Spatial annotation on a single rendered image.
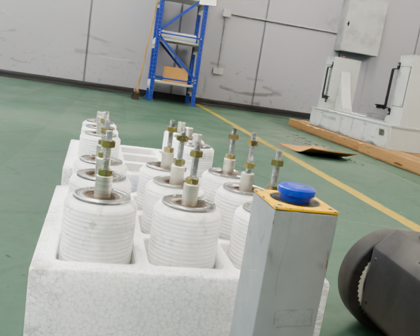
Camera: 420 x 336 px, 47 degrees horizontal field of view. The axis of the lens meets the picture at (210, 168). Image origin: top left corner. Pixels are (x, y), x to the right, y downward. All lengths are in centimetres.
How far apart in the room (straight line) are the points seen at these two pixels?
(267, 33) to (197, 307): 673
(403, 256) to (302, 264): 38
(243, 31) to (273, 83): 86
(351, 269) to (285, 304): 44
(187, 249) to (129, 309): 10
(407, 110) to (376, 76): 398
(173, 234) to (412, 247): 42
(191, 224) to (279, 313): 18
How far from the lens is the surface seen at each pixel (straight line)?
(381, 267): 91
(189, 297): 64
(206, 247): 66
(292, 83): 739
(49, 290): 63
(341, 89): 518
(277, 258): 50
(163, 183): 77
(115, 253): 64
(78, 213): 63
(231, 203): 78
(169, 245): 65
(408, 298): 84
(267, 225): 50
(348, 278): 95
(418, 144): 408
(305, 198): 51
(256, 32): 723
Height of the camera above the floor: 43
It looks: 11 degrees down
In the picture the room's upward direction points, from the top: 9 degrees clockwise
